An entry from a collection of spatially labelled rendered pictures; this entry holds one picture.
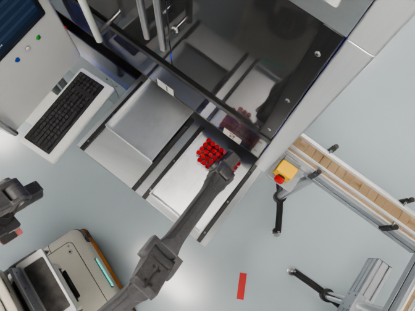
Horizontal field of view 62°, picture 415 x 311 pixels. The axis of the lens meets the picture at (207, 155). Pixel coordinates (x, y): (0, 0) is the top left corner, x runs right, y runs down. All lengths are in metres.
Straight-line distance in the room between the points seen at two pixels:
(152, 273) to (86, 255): 1.21
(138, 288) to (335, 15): 0.73
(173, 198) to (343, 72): 0.92
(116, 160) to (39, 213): 1.11
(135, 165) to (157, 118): 0.23
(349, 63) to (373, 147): 2.06
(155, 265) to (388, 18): 0.74
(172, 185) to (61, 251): 0.92
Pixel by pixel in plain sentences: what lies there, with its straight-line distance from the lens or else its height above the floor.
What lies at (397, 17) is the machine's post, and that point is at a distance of 0.61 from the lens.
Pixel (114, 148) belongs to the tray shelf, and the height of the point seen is 0.88.
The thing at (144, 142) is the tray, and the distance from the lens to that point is 1.51.
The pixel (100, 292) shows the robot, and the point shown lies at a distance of 2.10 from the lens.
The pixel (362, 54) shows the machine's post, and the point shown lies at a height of 1.79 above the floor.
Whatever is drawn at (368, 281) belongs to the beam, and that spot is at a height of 0.55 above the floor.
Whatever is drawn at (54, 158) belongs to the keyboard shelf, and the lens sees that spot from 1.67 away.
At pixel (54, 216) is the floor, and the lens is 2.49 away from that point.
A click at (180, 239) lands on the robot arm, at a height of 1.32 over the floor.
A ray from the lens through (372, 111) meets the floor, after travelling 2.85.
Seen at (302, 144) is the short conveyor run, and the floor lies 0.93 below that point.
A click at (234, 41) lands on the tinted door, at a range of 0.89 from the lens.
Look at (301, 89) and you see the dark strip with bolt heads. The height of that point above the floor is 1.58.
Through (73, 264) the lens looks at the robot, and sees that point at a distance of 2.14.
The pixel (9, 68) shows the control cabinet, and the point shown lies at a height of 1.11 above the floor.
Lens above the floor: 2.31
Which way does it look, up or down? 74 degrees down
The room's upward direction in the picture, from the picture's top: 10 degrees clockwise
